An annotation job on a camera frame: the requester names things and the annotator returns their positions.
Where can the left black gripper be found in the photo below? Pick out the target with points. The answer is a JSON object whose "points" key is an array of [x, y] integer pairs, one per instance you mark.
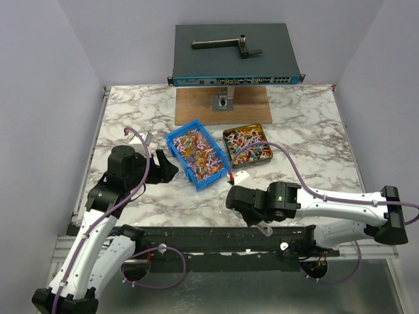
{"points": [[168, 169]]}

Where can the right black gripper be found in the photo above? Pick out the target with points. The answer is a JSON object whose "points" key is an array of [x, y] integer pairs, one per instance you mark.
{"points": [[238, 201]]}

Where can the clear plastic scoop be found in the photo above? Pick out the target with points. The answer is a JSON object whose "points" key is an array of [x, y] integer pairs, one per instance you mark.
{"points": [[265, 229]]}

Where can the blue plastic candy bin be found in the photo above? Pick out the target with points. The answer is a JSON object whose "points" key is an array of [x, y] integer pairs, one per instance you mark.
{"points": [[202, 159]]}

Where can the square tin of lollipops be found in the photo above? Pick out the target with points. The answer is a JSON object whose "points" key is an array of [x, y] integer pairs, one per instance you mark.
{"points": [[235, 139]]}

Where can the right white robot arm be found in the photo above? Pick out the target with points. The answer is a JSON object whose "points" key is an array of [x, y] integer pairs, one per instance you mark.
{"points": [[376, 215]]}

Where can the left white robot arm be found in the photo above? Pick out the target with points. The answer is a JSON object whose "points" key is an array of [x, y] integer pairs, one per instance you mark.
{"points": [[87, 270]]}

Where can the wooden board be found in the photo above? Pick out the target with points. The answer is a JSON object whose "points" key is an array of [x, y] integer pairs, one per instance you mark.
{"points": [[250, 105]]}

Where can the grey metal stand base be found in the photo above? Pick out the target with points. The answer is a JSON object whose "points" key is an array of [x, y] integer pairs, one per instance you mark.
{"points": [[224, 100]]}

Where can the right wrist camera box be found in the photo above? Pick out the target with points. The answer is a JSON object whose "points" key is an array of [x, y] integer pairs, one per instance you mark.
{"points": [[237, 177]]}

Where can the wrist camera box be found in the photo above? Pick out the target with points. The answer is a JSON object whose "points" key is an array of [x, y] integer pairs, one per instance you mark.
{"points": [[237, 177], [144, 137]]}

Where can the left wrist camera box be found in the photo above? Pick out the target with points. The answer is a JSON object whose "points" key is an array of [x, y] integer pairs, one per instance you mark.
{"points": [[144, 137]]}

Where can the black front mounting rail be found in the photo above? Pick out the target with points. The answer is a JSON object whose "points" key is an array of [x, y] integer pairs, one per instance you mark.
{"points": [[205, 249]]}

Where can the grey network switch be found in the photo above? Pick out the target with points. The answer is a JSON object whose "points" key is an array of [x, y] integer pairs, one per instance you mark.
{"points": [[277, 65]]}

